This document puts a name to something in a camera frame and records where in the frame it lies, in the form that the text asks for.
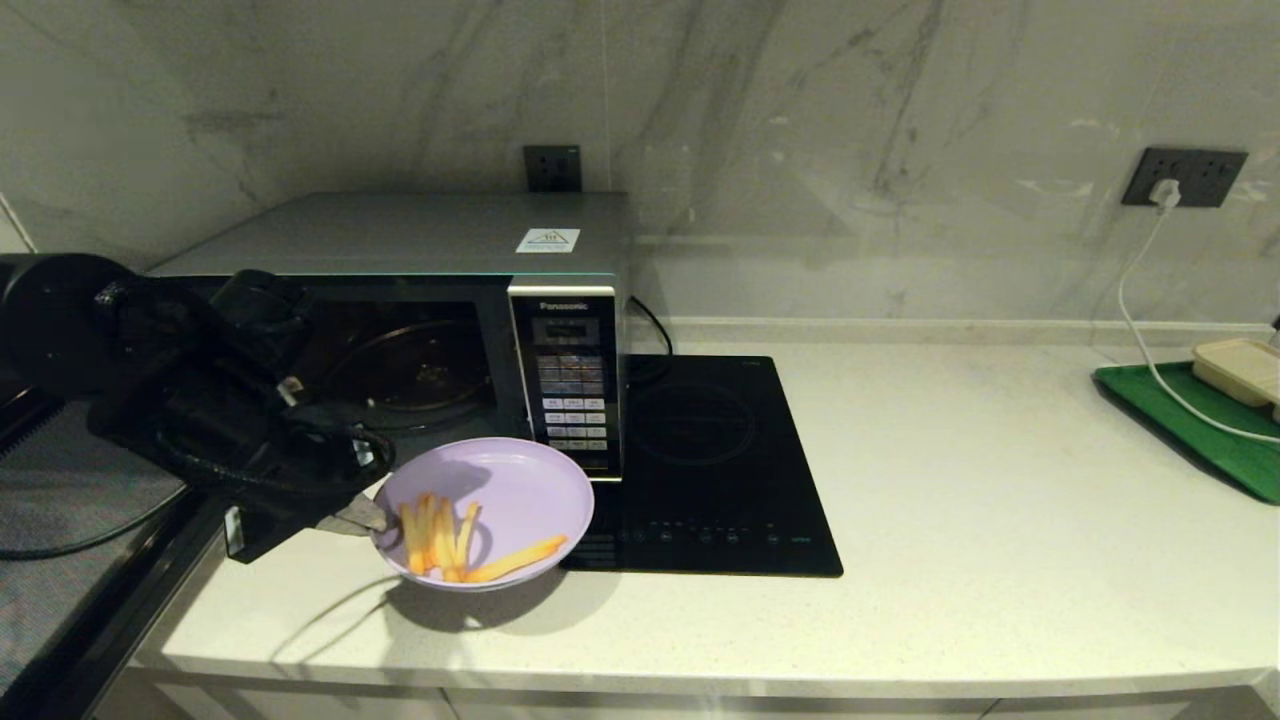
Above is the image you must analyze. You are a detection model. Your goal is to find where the purple plate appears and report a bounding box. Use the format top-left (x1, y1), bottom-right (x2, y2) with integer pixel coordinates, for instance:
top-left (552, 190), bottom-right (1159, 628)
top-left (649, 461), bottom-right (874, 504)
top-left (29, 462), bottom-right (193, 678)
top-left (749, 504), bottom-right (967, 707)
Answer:
top-left (372, 437), bottom-right (596, 593)

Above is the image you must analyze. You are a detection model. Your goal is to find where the black glass microwave door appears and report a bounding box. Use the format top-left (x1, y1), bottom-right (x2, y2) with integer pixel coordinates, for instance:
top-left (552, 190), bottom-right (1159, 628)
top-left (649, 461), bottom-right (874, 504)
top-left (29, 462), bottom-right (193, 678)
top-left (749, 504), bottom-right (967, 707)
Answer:
top-left (0, 380), bottom-right (233, 720)

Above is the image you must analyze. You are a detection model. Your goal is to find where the glass microwave turntable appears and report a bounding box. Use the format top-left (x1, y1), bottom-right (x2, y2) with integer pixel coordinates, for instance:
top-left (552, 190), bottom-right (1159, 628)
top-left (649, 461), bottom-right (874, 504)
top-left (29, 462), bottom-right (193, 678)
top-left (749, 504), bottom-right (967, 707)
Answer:
top-left (320, 320), bottom-right (497, 413)

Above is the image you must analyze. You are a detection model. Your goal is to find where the silver Panasonic microwave oven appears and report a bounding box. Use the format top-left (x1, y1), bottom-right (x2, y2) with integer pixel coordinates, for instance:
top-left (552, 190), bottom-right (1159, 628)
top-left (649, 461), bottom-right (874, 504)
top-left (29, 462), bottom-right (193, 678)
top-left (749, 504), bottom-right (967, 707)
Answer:
top-left (145, 190), bottom-right (631, 486)

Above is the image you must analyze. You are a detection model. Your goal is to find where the beige cabinet door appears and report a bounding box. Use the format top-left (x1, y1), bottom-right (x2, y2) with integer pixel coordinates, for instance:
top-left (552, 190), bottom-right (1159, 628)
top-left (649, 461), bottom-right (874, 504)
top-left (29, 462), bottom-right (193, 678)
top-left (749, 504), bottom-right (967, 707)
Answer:
top-left (445, 690), bottom-right (986, 720)
top-left (120, 670), bottom-right (446, 720)
top-left (985, 688), bottom-right (1280, 720)

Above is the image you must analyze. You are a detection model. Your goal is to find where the black induction cooktop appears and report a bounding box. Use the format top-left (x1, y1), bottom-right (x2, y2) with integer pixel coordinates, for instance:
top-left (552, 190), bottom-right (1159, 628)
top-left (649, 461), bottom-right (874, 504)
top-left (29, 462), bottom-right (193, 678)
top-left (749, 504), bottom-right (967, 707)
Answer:
top-left (558, 354), bottom-right (845, 579)

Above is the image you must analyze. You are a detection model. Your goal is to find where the green tray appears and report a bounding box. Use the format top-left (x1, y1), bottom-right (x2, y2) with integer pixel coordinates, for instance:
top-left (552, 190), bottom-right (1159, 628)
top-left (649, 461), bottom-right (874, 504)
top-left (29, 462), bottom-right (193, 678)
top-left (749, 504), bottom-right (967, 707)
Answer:
top-left (1092, 360), bottom-right (1280, 504)

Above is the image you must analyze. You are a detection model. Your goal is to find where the beige lidded container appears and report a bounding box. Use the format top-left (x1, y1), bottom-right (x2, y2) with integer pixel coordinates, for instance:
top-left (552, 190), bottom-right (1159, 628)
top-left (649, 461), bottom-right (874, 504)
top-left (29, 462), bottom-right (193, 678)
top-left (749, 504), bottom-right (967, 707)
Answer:
top-left (1193, 337), bottom-right (1280, 408)

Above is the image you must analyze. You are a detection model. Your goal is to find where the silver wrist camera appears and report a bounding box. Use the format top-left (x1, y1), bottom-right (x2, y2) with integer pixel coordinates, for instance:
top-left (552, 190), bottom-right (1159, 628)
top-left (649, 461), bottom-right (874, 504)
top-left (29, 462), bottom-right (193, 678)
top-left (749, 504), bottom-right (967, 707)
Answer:
top-left (224, 478), bottom-right (331, 564)

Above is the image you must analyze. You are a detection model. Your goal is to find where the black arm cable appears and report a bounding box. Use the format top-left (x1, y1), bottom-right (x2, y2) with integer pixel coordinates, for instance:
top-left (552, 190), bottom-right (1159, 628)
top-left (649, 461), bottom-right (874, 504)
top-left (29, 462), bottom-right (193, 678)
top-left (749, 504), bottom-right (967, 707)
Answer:
top-left (0, 425), bottom-right (396, 561)

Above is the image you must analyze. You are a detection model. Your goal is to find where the black power cord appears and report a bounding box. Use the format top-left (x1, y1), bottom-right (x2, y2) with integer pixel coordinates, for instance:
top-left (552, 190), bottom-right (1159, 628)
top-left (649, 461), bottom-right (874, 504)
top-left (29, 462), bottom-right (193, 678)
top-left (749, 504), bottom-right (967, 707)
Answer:
top-left (626, 295), bottom-right (676, 386)

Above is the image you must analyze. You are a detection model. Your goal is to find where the small black wall socket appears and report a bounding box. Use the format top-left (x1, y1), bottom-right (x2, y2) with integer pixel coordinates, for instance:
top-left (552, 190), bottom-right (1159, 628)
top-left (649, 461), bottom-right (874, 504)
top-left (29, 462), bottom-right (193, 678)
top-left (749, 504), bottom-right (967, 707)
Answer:
top-left (523, 144), bottom-right (583, 193)

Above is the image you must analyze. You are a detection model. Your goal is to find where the white power cable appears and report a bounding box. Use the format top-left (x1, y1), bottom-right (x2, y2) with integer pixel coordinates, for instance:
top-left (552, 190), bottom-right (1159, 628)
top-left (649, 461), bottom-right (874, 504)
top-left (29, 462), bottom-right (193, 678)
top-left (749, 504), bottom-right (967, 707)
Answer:
top-left (1117, 200), bottom-right (1280, 444)

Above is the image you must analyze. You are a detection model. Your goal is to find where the wide black wall socket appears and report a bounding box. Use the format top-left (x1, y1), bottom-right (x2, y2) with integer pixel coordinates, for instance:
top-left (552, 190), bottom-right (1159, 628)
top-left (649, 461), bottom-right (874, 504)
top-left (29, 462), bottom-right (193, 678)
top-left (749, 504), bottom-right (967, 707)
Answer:
top-left (1122, 146), bottom-right (1251, 209)

